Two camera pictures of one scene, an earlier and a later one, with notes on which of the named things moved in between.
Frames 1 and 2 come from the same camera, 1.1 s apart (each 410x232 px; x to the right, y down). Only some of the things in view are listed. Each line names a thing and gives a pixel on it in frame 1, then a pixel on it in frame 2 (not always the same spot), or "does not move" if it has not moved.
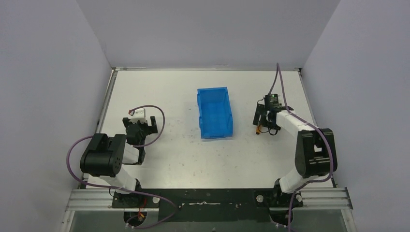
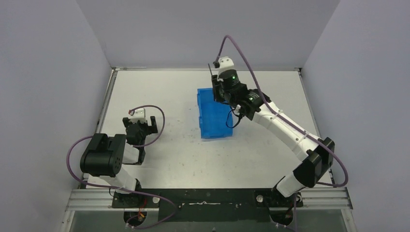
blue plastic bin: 215,112 does not move
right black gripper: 259,113 to 217,91
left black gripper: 151,124 does not move
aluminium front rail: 336,199 does not move
